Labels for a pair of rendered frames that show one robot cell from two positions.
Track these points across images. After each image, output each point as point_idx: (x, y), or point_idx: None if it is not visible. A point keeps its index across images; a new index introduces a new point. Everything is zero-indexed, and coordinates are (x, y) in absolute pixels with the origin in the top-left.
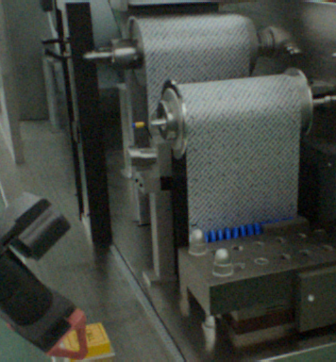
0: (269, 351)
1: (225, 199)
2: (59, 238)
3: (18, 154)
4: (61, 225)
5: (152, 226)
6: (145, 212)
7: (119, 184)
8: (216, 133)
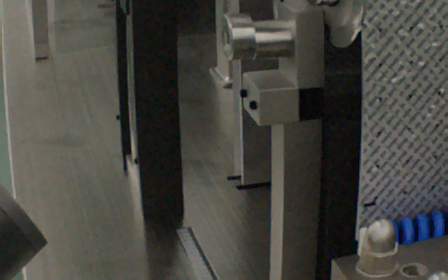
0: None
1: (437, 147)
2: (15, 272)
3: (40, 42)
4: (17, 238)
5: (273, 201)
6: (256, 160)
7: (204, 96)
8: None
